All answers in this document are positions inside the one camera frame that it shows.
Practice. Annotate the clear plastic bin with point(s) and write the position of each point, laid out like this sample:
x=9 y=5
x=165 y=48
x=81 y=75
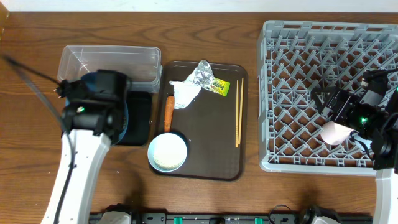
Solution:
x=141 y=64

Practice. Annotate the dark brown serving tray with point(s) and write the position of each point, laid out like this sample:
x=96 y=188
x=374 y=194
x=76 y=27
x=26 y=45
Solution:
x=207 y=125

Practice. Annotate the wooden chopstick left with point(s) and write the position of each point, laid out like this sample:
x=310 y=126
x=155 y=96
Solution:
x=237 y=115

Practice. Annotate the grey dishwasher rack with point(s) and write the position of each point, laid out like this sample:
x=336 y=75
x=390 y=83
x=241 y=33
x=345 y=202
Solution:
x=293 y=57

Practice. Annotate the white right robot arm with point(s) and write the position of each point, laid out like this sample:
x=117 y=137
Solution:
x=377 y=134

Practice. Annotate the light blue rice bowl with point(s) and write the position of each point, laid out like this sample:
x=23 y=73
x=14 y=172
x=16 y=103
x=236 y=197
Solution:
x=167 y=152

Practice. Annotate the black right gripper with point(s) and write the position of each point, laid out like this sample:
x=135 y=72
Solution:
x=344 y=101

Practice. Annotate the wooden chopstick right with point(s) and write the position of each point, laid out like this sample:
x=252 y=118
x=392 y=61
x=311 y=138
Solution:
x=240 y=111

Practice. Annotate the wooden chopstick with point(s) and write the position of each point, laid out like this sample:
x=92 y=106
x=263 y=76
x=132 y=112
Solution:
x=240 y=111
x=237 y=115

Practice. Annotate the pink cup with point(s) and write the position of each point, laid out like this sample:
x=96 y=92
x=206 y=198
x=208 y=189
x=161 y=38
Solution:
x=334 y=134

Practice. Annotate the yellow green snack wrapper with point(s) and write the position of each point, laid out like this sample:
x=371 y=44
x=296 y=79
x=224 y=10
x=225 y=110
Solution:
x=220 y=87

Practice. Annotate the white napkin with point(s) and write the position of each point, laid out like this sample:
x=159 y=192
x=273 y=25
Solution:
x=184 y=92

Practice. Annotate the orange carrot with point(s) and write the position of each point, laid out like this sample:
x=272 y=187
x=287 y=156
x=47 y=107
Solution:
x=169 y=109

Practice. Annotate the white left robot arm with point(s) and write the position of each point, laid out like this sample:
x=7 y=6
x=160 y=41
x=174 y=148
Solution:
x=82 y=156

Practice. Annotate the black waste tray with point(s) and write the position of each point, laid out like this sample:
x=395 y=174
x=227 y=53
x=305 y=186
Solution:
x=139 y=109

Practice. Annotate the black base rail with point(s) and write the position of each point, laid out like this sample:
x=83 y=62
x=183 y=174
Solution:
x=280 y=214

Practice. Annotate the aluminium foil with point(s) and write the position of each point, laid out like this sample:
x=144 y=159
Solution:
x=203 y=74

